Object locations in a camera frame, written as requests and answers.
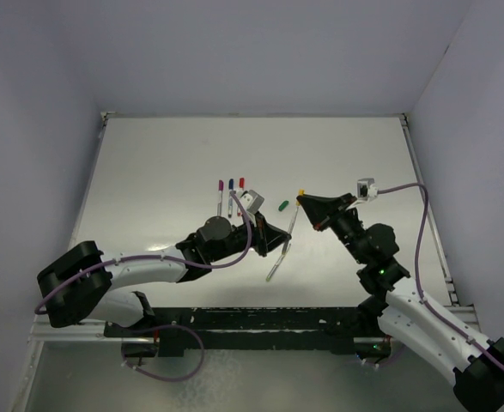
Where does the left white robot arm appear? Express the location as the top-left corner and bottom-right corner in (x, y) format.
(34, 213), (291, 336)

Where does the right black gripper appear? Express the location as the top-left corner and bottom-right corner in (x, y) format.
(298, 193), (368, 264)

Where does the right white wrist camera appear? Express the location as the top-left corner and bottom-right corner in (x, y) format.
(356, 178), (379, 202)

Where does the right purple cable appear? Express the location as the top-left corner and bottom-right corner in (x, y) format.
(375, 182), (504, 385)

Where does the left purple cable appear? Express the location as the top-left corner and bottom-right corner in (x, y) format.
(33, 191), (255, 317)

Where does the purple pen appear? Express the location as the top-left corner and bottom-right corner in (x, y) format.
(216, 189), (224, 216)

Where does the green pen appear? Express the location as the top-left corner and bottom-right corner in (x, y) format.
(265, 242), (291, 282)

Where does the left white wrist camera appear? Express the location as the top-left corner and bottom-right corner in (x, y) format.
(236, 190), (264, 215)

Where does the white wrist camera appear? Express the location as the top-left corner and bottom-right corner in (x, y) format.
(236, 190), (264, 215)
(356, 178), (379, 202)

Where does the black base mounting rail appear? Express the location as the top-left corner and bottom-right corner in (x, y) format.
(103, 289), (407, 358)

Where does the red pen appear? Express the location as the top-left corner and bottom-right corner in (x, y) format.
(237, 177), (245, 217)

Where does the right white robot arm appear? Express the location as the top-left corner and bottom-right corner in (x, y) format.
(297, 194), (504, 411)

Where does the green pen cap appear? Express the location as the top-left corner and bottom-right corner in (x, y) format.
(278, 200), (289, 211)

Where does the blue pen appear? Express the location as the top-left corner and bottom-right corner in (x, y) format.
(228, 189), (233, 219)

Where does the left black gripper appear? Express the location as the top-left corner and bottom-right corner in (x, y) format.
(209, 210), (289, 263)

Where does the yellow pen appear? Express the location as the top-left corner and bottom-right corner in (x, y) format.
(282, 203), (300, 255)

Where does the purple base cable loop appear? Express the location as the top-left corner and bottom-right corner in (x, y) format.
(120, 321), (206, 382)

